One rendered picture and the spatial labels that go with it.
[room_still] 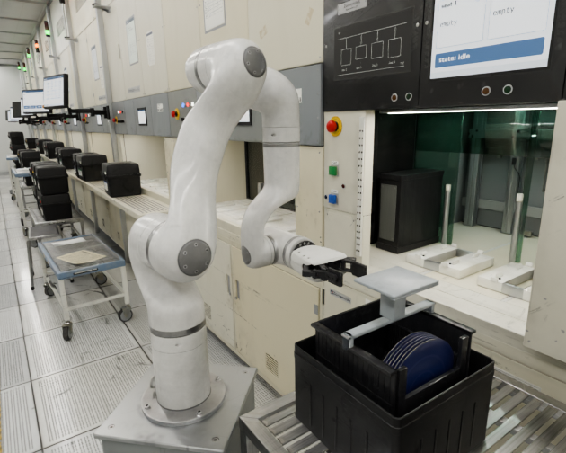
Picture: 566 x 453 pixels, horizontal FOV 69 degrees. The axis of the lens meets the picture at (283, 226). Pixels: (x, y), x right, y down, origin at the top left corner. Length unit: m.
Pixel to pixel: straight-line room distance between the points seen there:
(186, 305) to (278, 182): 0.35
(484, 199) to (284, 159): 1.34
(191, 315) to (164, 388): 0.18
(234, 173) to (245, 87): 2.00
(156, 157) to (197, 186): 3.36
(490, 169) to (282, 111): 1.35
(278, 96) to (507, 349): 0.82
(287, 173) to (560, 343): 0.69
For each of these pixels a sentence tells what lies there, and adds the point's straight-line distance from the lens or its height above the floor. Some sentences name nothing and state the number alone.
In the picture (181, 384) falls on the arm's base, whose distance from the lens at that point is 0.95.
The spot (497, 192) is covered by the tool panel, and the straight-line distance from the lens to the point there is 2.12.
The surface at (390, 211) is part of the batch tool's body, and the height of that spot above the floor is 1.03.
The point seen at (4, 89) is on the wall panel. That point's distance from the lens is 14.32.
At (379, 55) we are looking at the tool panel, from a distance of 1.32.
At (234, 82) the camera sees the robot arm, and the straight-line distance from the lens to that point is 0.82.
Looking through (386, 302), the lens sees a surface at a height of 1.04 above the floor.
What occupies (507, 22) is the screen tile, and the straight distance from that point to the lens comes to 1.11.
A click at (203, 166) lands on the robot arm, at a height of 1.29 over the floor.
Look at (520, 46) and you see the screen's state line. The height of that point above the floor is 1.52.
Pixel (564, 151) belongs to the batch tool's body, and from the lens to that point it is 0.98.
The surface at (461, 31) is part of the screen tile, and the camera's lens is 1.16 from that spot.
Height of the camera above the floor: 1.37
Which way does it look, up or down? 15 degrees down
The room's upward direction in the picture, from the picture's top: 1 degrees counter-clockwise
